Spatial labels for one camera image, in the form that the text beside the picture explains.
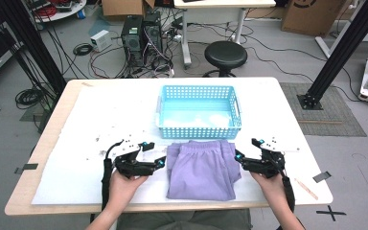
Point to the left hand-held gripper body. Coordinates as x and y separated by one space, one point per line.
131 166

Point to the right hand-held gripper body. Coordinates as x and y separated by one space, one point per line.
268 164

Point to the purple shorts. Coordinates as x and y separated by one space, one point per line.
201 172

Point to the light blue plastic basket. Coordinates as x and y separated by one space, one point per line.
198 110

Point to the person's right hand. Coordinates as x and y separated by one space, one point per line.
273 190

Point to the person's left hand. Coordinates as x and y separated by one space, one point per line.
121 191

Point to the thin wooden stick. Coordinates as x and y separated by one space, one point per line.
306 189

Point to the white table cover sheet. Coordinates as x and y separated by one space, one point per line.
76 159

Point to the black tape strip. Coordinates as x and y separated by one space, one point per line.
29 166
322 176

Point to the person's lap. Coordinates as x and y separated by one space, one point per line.
185 220

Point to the black tape cross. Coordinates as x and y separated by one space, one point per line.
331 212

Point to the grey floor mat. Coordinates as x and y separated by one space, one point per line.
335 108

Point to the black round stool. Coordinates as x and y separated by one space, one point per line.
225 54

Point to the black computer tower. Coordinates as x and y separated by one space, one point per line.
153 35
131 41

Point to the small white box device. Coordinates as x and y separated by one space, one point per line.
101 40

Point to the black metal stand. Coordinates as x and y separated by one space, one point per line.
341 51
35 41

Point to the cardboard box with black print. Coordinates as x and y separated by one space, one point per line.
310 17

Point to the plain cardboard box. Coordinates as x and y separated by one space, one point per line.
124 7

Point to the white desk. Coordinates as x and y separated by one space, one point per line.
223 4

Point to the round white table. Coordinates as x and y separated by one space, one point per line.
67 12

